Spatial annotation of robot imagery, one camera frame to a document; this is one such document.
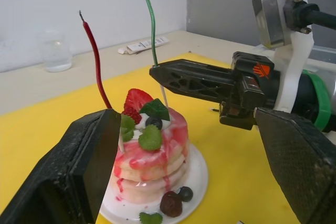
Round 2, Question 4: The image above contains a yellow table mat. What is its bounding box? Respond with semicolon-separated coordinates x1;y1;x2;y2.
0;50;300;224

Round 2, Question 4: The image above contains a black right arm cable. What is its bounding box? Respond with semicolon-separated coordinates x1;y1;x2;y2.
285;0;336;35

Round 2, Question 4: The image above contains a thin red candle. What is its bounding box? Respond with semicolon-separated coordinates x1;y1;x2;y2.
78;9;125;154

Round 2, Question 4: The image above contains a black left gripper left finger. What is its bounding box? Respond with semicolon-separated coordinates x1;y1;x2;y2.
0;108;122;224

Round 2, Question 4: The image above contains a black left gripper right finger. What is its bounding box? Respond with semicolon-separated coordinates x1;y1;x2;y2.
255;107;336;224

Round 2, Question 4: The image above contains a clear glass of water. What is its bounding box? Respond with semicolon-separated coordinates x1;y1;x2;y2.
36;30;74;73

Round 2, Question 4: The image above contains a white round plate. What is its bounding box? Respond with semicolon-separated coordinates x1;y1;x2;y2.
99;142;209;224

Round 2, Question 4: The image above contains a thin green candle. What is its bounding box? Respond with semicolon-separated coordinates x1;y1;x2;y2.
141;0;170;123

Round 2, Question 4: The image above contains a pink layered strawberry cake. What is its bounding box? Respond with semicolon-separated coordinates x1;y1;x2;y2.
110;88;188;204

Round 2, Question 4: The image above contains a white candle package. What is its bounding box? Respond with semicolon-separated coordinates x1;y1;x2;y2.
118;36;169;56

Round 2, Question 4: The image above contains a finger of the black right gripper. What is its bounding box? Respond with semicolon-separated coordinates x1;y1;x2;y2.
156;60;233;74
149;66;235;102

